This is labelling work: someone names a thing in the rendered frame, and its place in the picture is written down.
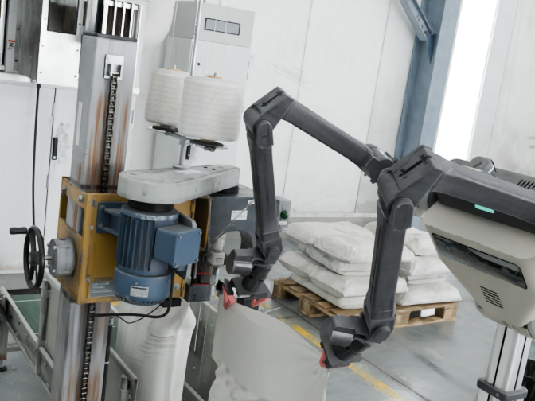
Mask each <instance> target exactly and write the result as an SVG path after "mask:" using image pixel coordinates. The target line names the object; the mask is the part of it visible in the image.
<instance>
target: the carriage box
mask: <svg viewBox="0 0 535 401"><path fill-rule="evenodd" d="M69 180H70V177H68V176H62V179H61V197H60V207H59V216H58V225H57V239H59V238H61V237H64V238H66V239H67V238H68V239H71V240H72V241H73V244H74V248H75V254H76V261H75V267H74V271H73V273H72V274H71V275H69V276H57V277H54V278H56V279H57V281H58V282H59V283H60V284H61V285H62V286H63V287H64V288H65V289H66V291H67V292H68V293H69V294H70V295H71V297H72V298H73V299H74V300H75V301H76V304H77V305H82V304H84V303H97V302H119V301H121V300H119V299H118V298H117V297H116V296H105V297H94V298H90V297H89V294H90V285H91V282H99V281H112V280H114V272H115V265H116V264H117V262H116V260H115V257H116V248H117V240H118V236H116V235H113V234H111V233H97V232H96V218H97V210H98V203H99V202H101V201H105V202H128V199H127V198H124V197H121V196H120V195H118V194H111V193H86V192H84V191H80V190H79V189H78V188H77V187H75V186H74V185H72V184H71V183H69ZM68 198H70V199H71V200H73V201H74V202H76V203H77V204H78V205H79V206H80V207H81V208H83V209H84V224H83V232H82V233H77V232H75V231H74V230H73V229H72V228H71V227H70V226H69V225H67V224H66V216H67V207H68ZM195 204H196V199H192V200H188V201H186V202H183V203H180V204H174V208H175V209H177V210H178V211H179V212H181V213H182V214H184V215H186V216H188V217H189V218H191V219H192V220H193V218H194V211H195ZM185 282H186V279H183V278H181V277H180V276H178V275H177V274H175V277H174V291H173V297H172V298H178V297H182V298H184V294H185Z"/></svg>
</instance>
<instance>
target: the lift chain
mask: <svg viewBox="0 0 535 401"><path fill-rule="evenodd" d="M118 78H119V77H118V75H113V74H112V76H111V81H110V87H109V91H110V92H109V95H108V105H107V119H106V129H105V139H104V145H103V148H104V151H103V162H102V169H101V171H102V173H101V178H100V183H101V184H100V193H107V184H108V178H109V174H108V173H109V170H110V160H111V146H112V137H113V126H114V121H115V116H114V115H115V103H116V98H117V93H116V92H117V89H118ZM113 79H115V81H113ZM112 85H115V87H112ZM112 91H114V93H112ZM111 97H114V99H112V98H111ZM111 103H113V104H111ZM111 108H112V109H113V110H112V111H110V109H111ZM110 115H111V116H110ZM109 120H111V123H110V122H109ZM109 126H111V128H109ZM108 132H111V133H110V134H108ZM107 138H109V139H107ZM107 143H109V146H107ZM107 149H108V151H107ZM105 155H108V157H105ZM105 161H107V162H105ZM104 166H107V168H104ZM104 172H106V173H104ZM104 177H106V180H105V179H103V178H104ZM103 183H105V185H103ZM102 189H105V190H104V191H102ZM91 308H93V310H91ZM91 313H92V314H95V313H96V304H95V303H93V304H91V303H89V304H88V317H87V326H86V336H85V346H84V358H83V367H82V376H81V386H80V399H79V401H82V400H83V401H87V394H88V379H89V378H88V376H89V371H90V366H89V365H90V363H91V354H92V339H93V336H92V334H93V331H94V322H95V317H89V314H91ZM90 318H92V319H91V320H89V319H90ZM90 324H91V325H90ZM89 329H91V330H89ZM88 334H90V336H89V335H88ZM88 339H90V341H88ZM88 345H89V346H88ZM87 349H89V350H88V351H86V350H87ZM87 355H88V356H87ZM86 360H88V361H86ZM85 365H87V366H85ZM85 370H87V371H86V372H85ZM84 375H86V376H84ZM84 380H86V381H84ZM84 385H85V386H84ZM83 390H85V391H83ZM83 395H84V396H83Z"/></svg>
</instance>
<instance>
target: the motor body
mask: <svg viewBox="0 0 535 401"><path fill-rule="evenodd" d="M178 214H179V212H178V210H177V209H175V208H174V209H173V210H172V211H169V212H147V211H142V210H138V209H135V208H132V207H130V206H129V205H128V204H123V205H122V207H121V212H120V218H119V232H118V240H117V248H116V257H115V260H116V262H117V264H116V265H115V272H114V282H113V290H114V293H115V296H116V297H117V298H118V299H119V300H121V301H123V302H126V303H129V304H132V305H137V306H153V305H157V304H159V303H161V302H164V301H165V299H166V298H167V297H168V295H169V293H170V284H171V270H170V268H168V264H165V263H162V262H159V261H158V260H155V259H154V245H155V237H156V231H157V230H158V228H161V227H166V226H171V225H175V224H178V219H177V218H178Z"/></svg>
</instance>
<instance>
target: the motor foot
mask: <svg viewBox="0 0 535 401"><path fill-rule="evenodd" d="M123 204H127V202H105V201H101V202H99V203H98V210H97V218H96V232H97V233H111V234H113V235H116V236H117V235H118V232H119V218H120V212H121V207H122V205H123Z"/></svg>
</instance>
